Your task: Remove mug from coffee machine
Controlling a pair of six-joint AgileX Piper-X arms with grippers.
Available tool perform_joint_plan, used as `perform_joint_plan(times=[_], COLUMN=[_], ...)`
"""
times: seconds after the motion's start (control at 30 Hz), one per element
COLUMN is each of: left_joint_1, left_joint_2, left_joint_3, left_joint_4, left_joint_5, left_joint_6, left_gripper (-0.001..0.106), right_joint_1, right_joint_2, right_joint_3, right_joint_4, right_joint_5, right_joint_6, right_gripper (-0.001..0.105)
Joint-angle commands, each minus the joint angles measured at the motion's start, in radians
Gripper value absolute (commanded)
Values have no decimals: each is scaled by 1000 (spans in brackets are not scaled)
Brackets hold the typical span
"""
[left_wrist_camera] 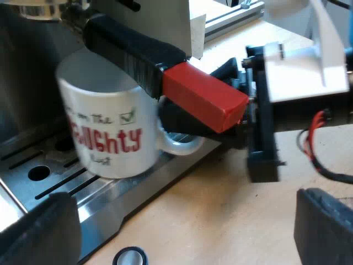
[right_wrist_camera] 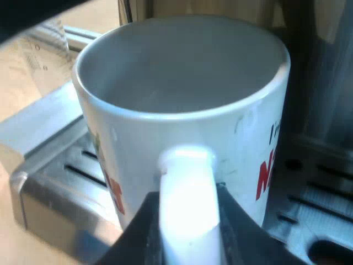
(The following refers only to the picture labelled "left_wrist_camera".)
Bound filter holder with red-ended handle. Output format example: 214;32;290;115
18;0;249;134

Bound red and black cable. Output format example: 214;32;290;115
297;109;353;184

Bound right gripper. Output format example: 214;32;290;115
157;44;287;183

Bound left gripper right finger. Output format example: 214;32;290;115
293;187;353;265

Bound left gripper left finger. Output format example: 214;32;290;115
0;192;83;265

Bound steel espresso machine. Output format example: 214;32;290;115
0;0;223;245

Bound white mug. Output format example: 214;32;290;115
55;49;206;180

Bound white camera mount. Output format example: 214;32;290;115
263;0;351;103

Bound aluminium rail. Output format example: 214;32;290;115
204;0;266;43

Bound metal block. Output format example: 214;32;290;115
189;13;207;61

